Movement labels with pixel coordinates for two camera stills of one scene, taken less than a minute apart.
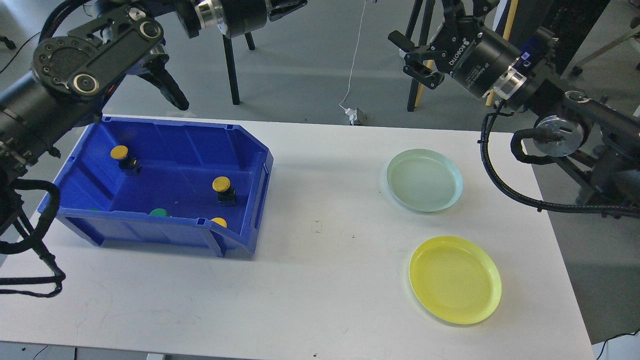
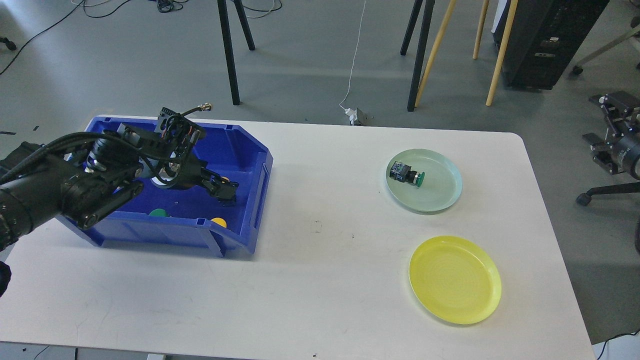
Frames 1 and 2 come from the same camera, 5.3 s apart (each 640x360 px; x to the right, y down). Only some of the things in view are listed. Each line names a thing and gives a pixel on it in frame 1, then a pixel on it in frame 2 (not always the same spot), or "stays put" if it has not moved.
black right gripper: (476, 57) -> (622, 136)
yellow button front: (220, 221) stays put
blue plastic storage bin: (136, 181) stays put
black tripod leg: (228, 47) stays put
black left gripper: (240, 16) -> (169, 149)
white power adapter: (352, 114) stays put
